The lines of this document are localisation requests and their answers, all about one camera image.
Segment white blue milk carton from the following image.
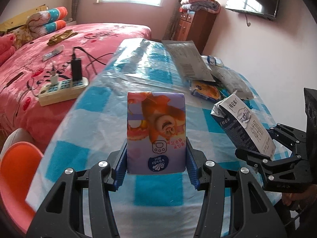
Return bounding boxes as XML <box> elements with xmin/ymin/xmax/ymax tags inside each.
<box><xmin>211</xmin><ymin>94</ymin><xmax>276</xmax><ymax>158</ymax></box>

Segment white yogurt bottle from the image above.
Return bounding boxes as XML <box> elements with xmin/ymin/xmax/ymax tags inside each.
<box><xmin>201</xmin><ymin>55</ymin><xmax>224</xmax><ymax>67</ymax></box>
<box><xmin>210</xmin><ymin>66</ymin><xmax>254</xmax><ymax>100</ymax></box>

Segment yellow tissue pack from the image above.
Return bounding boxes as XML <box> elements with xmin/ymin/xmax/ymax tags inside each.
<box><xmin>190</xmin><ymin>80</ymin><xmax>221</xmax><ymax>103</ymax></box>

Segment purple orange tissue pack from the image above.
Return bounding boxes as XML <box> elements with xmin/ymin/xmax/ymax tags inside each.
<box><xmin>127</xmin><ymin>92</ymin><xmax>186</xmax><ymax>175</ymax></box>

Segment silver foil snack bag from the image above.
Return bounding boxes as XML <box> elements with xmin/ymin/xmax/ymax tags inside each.
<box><xmin>162</xmin><ymin>40</ymin><xmax>215</xmax><ymax>82</ymax></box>

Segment person right hand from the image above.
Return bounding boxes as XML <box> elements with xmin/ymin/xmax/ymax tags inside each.
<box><xmin>282</xmin><ymin>184</ymin><xmax>316</xmax><ymax>206</ymax></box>

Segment orange plastic basin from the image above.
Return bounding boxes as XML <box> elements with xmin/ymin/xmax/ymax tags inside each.
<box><xmin>1</xmin><ymin>141</ymin><xmax>43</xmax><ymax>236</ymax></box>

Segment blue checkered tablecloth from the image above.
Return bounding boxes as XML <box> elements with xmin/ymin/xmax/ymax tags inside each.
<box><xmin>24</xmin><ymin>38</ymin><xmax>292</xmax><ymax>238</ymax></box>

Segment beige power strip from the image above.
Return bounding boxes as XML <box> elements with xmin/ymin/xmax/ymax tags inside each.
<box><xmin>38</xmin><ymin>77</ymin><xmax>89</xmax><ymax>106</ymax></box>

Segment white usb charger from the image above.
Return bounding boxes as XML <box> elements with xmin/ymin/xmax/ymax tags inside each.
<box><xmin>50</xmin><ymin>70</ymin><xmax>59</xmax><ymax>85</ymax></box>

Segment black power adapter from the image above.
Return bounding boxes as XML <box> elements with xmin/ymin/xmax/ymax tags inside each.
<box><xmin>71</xmin><ymin>52</ymin><xmax>82</xmax><ymax>82</ymax></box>

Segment pink bed cover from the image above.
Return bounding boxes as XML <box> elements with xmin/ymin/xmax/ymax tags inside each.
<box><xmin>1</xmin><ymin>23</ymin><xmax>152</xmax><ymax>151</ymax></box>

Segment small silver wrapper on bed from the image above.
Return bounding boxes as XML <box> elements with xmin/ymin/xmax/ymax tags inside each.
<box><xmin>42</xmin><ymin>45</ymin><xmax>64</xmax><ymax>62</ymax></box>

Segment brown wooden cabinet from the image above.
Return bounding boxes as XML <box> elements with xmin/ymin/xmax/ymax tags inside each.
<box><xmin>173</xmin><ymin>10</ymin><xmax>217</xmax><ymax>54</ymax></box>

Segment pink folded pillows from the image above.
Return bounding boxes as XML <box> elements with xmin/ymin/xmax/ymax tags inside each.
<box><xmin>0</xmin><ymin>33</ymin><xmax>16</xmax><ymax>66</ymax></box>

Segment olive crumpled cloth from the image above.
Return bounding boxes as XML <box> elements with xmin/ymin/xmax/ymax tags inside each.
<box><xmin>47</xmin><ymin>30</ymin><xmax>78</xmax><ymax>46</ymax></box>

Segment folded blanket on cabinet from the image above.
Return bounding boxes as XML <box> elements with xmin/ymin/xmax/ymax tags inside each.
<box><xmin>180</xmin><ymin>0</ymin><xmax>221</xmax><ymax>14</ymax></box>

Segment rolled colourful quilt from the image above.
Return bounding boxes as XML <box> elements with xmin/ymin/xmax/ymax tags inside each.
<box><xmin>26</xmin><ymin>7</ymin><xmax>68</xmax><ymax>39</ymax></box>

